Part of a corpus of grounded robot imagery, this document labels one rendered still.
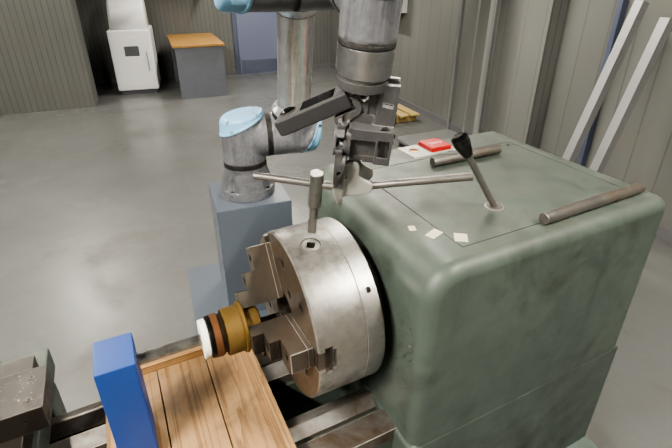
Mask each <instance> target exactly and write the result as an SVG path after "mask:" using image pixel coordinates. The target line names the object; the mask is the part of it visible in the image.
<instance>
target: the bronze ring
mask: <svg viewBox="0 0 672 448"><path fill-rule="evenodd" d="M203 319H204V320H205V322H206V325H207V329H208V332H209V336H210V341H211V345H212V351H213V356H212V357H213V358H216V357H221V356H224V355H225V353H227V352H228V354H229V355H230V356H231V355H234V354H237V353H240V352H243V351H246V352H247V353H248V352H250V351H251V339H250V333H249V329H248V327H249V326H252V325H256V324H258V323H261V322H262V321H261V317H260V314H259V312H258V309H257V308H256V306H251V307H248V308H245V309H242V307H241V305H240V303H239V302H238V301H235V302H234V303H233V305H230V306H227V307H224V308H220V309H218V313H217V314H215V313H211V314H208V315H207V316H204V317H203Z"/></svg>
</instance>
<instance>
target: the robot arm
mask: <svg viewBox="0 0 672 448"><path fill-rule="evenodd" d="M214 4H215V6H216V8H217V9H218V10H219V11H221V12H233V13H238V14H245V13H250V12H277V77H278V100H277V101H275V102H274V103H273V105H272V112H267V113H264V111H263V110H262V108H260V107H256V106H254V107H252V106H248V107H241V108H237V109H234V110H231V111H228V112H227V113H225V114H223V115H222V116H221V118H220V120H219V127H220V132H219V135H220V138H221V146H222V154H223V163H224V171H223V175H222V180H221V184H220V192H221V196H222V198H224V199H225V200H227V201H230V202H234V203H253V202H258V201H261V200H264V199H267V198H268V197H270V196H271V195H272V194H273V193H274V192H275V184H274V182H270V181H263V180H255V179H253V177H252V176H253V173H254V172H260V173H268V174H271V173H270V171H269V168H268V166H267V160H266V156H271V155H282V154H292V153H305V152H309V151H314V150H315V149H317V147H318V146H319V144H320V141H321V136H322V120H325V119H327V118H329V117H332V116H334V115H335V118H334V122H335V124H336V126H335V132H334V142H333V155H335V160H334V171H333V197H334V199H335V201H336V203H337V205H341V206H342V198H343V197H344V196H350V195H360V194H368V193H370V192H371V191H372V183H371V182H369V181H368V180H370V179H371V178H372V177H373V170H372V169H371V168H369V167H367V166H365V165H364V164H362V163H361V160H362V162H370V163H373V165H382V166H389V162H390V156H391V150H392V145H393V139H395V134H394V126H395V125H396V120H397V108H398V102H399V96H400V90H401V84H400V80H401V79H400V77H393V76H392V71H393V65H394V58H395V51H396V43H397V38H398V31H399V25H400V18H401V12H402V5H403V0H214ZM316 11H339V12H340V17H339V30H338V41H337V55H336V72H337V75H336V85H337V86H338V87H335V88H333V89H331V90H328V91H326V92H324V93H322V94H319V95H317V96H315V97H312V98H311V85H312V64H313V43H314V22H315V12H316ZM347 157H349V160H348V161H347Z"/></svg>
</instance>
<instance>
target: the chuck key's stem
mask: <svg viewBox="0 0 672 448"><path fill-rule="evenodd" d="M323 180H324V172H323V171H321V170H318V169H315V170H312V171H311V172H310V178H309V182H310V186H309V191H308V204H307V205H308V206H309V207H310V210H309V219H308V230H307V232H308V233H313V234H315V233H316V229H317V219H318V208H320V207H321V201H322V190H323V189H322V188H321V186H322V184H323Z"/></svg>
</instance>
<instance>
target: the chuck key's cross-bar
mask: <svg viewBox="0 0 672 448"><path fill-rule="evenodd" d="M252 177H253V179H255V180H263V181H270V182H277V183H285V184H292V185H299V186H307V187H309V186H310V182H309V179H305V178H297V177H290V176H283V175H275V174H268V173H260V172H254V173H253V176H252ZM473 180H474V174H473V173H461V174H450V175H439V176H428V177H417V178H405V179H394V180H383V181H372V182H371V183H372V189H381V188H392V187H404V186H416V185H427V184H439V183H450V182H462V181H473ZM321 188H322V189H329V190H333V182H327V181H323V184H322V186H321Z"/></svg>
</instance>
